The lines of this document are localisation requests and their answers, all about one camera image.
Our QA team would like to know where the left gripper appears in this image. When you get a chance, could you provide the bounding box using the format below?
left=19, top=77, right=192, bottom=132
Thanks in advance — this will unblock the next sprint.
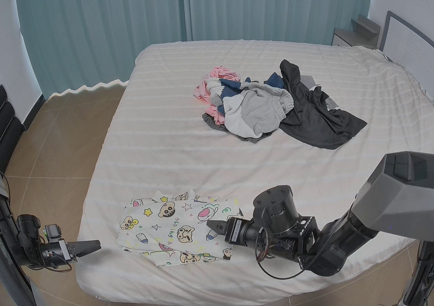
left=47, top=240, right=80, bottom=263

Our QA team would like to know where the black padded sofa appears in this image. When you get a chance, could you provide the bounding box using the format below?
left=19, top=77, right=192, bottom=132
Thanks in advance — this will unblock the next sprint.
left=0, top=85, right=25, bottom=160

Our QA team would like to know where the black cable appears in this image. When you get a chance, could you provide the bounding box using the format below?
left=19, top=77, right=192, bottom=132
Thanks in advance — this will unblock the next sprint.
left=255, top=250, right=306, bottom=280

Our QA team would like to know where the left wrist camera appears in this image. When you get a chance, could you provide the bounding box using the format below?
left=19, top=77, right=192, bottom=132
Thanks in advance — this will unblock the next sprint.
left=44, top=224, right=62, bottom=243

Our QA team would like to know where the white printed pyjama top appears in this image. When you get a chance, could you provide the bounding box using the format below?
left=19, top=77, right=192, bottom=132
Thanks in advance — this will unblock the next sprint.
left=117, top=189, right=240, bottom=267

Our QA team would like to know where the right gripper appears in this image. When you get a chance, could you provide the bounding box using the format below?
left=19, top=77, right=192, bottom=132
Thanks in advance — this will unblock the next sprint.
left=225, top=216, right=262, bottom=246

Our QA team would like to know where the bed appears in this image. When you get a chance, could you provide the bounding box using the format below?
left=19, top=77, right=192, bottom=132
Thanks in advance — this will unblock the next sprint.
left=75, top=10, right=434, bottom=302

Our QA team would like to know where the black garment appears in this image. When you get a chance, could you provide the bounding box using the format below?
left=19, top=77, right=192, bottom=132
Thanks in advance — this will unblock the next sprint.
left=279, top=59, right=368, bottom=150

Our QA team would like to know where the grey bedside table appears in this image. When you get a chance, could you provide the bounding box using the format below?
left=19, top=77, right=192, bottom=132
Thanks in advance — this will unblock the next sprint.
left=332, top=14, right=380, bottom=49

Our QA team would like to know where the pile of clothes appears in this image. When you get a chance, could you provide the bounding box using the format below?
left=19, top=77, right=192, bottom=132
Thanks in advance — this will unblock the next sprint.
left=193, top=65, right=340, bottom=143

